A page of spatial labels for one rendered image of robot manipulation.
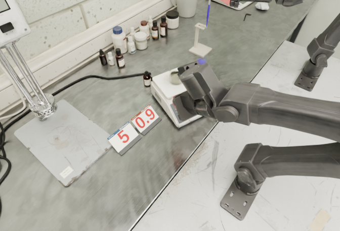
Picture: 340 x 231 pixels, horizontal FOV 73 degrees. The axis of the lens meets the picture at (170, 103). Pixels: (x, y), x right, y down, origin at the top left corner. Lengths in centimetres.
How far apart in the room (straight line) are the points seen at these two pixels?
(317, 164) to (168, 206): 38
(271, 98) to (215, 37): 81
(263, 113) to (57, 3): 83
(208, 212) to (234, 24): 100
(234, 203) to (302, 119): 34
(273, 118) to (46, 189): 63
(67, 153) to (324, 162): 68
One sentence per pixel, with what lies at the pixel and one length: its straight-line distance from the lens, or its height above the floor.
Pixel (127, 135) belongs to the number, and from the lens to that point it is 78.
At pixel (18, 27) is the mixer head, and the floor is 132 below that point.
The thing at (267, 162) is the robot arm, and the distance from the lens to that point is 57.
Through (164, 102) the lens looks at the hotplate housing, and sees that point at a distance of 80.
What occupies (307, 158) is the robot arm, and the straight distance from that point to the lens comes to 53.
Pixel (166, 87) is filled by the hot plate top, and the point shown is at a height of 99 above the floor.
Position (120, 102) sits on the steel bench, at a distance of 90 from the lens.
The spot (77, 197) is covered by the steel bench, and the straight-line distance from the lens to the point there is 74.
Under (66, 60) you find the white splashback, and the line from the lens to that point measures 105.
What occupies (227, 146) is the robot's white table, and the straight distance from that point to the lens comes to 79.
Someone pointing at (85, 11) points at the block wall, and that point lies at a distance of 110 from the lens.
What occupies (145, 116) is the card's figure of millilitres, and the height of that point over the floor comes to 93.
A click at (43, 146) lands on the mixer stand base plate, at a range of 86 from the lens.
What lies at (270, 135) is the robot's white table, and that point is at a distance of 86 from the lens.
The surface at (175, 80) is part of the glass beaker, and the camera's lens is 79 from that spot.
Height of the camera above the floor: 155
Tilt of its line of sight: 48 degrees down
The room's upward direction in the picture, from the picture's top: straight up
